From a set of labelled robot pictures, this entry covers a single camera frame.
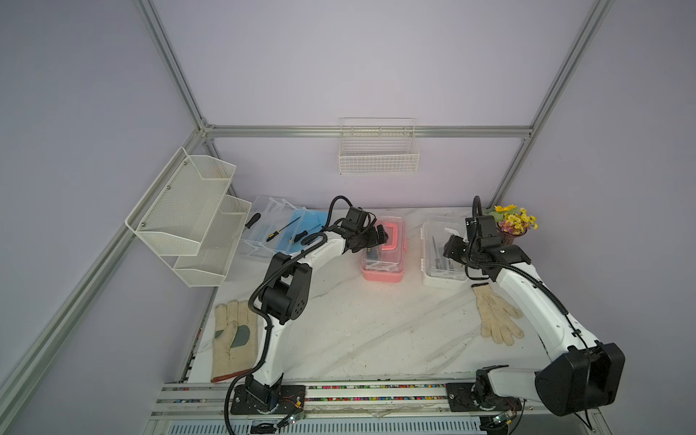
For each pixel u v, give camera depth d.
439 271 0.93
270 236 0.99
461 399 0.73
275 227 1.08
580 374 0.39
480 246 0.61
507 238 0.89
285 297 0.56
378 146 1.06
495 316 0.88
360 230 0.82
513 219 0.84
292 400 0.73
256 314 0.53
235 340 0.84
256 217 1.02
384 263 0.92
